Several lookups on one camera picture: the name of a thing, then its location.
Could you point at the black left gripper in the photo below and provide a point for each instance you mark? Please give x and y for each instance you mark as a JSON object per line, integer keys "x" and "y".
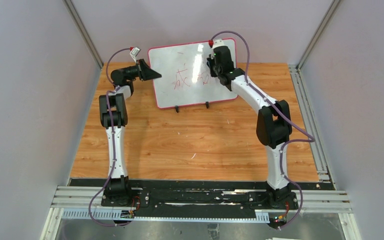
{"x": 141, "y": 70}

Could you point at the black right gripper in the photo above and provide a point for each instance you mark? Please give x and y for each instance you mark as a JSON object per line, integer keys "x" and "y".
{"x": 212, "y": 66}

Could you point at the pink framed whiteboard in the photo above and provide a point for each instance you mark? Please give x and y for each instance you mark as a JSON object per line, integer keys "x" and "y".
{"x": 185, "y": 76}

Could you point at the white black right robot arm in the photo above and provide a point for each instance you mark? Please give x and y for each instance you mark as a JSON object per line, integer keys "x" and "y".
{"x": 272, "y": 129}

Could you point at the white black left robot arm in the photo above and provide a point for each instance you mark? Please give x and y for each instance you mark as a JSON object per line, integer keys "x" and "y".
{"x": 114, "y": 119}

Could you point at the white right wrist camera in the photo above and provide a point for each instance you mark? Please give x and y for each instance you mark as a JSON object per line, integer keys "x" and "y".
{"x": 215, "y": 43}

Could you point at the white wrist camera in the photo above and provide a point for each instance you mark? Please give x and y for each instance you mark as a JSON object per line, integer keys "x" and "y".
{"x": 134, "y": 52}
{"x": 215, "y": 43}

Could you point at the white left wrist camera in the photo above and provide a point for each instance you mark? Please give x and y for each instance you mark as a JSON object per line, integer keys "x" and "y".
{"x": 134, "y": 52}

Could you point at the metal wire whiteboard stand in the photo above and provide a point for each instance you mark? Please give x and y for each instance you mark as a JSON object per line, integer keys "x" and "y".
{"x": 189, "y": 107}

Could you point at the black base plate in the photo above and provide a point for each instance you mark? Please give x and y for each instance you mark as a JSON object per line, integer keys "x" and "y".
{"x": 191, "y": 197}

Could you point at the aluminium front rail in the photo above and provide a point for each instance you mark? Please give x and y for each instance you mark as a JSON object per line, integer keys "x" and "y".
{"x": 314, "y": 201}

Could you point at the aluminium side rail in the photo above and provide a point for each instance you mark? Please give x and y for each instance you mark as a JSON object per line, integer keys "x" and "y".
{"x": 319, "y": 156}

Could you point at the white slotted cable duct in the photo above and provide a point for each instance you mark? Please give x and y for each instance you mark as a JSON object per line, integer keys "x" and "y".
{"x": 123, "y": 215}

